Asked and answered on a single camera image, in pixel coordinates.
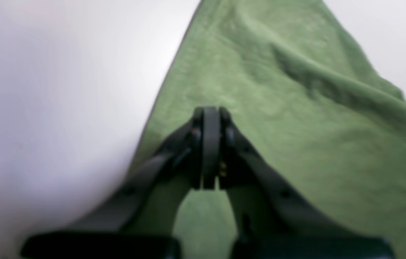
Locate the green t-shirt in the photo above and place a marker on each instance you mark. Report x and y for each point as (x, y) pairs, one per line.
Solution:
(301, 89)

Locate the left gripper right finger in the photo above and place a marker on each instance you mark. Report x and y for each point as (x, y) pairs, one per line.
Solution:
(273, 219)

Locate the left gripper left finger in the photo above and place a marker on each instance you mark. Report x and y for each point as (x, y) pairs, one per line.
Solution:
(137, 221)

